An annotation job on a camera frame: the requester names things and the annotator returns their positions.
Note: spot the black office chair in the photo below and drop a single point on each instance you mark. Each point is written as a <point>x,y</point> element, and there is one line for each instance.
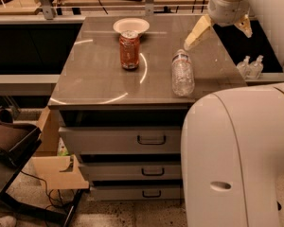
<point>18,142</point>

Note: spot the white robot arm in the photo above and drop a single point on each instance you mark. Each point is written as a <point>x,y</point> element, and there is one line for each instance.
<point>232,146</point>

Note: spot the right clear pump bottle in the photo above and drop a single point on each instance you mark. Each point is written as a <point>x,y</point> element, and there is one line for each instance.
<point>255,68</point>

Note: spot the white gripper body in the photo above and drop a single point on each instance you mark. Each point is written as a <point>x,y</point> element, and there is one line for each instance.
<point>227,13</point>

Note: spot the grey drawer cabinet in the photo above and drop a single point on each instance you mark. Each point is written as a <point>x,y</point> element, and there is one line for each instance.
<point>94,91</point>

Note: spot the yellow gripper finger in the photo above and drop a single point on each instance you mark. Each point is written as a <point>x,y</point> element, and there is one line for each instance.
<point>198,32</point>
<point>243,24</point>

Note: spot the bottom grey drawer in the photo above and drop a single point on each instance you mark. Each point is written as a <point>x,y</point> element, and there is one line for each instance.
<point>137,193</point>

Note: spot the orange soda can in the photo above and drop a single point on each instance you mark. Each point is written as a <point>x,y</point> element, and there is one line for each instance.
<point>129,49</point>

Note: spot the clear pump bottle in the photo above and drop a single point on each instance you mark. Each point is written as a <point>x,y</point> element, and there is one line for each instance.
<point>255,68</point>
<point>243,66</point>

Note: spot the middle grey drawer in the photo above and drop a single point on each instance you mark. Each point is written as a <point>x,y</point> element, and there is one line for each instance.
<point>134,171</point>

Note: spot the white paper bowl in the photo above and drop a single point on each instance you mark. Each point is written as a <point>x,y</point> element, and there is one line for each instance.
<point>138,25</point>

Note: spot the left clear pump bottle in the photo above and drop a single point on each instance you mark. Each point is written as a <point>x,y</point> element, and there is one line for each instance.
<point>243,66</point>

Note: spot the clear plastic water bottle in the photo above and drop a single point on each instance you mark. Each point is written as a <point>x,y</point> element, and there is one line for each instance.
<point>182,75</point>

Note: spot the brown cardboard box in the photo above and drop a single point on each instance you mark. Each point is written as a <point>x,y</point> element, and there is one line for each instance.
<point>59,172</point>

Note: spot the grey drawer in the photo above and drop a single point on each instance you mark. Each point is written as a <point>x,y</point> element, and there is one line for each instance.
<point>134,171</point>
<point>121,140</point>
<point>137,193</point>

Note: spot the white shoe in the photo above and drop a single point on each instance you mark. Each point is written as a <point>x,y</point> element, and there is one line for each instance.
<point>8,221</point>

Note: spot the top grey drawer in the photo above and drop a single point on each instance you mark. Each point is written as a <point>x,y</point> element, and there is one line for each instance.
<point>121,140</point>

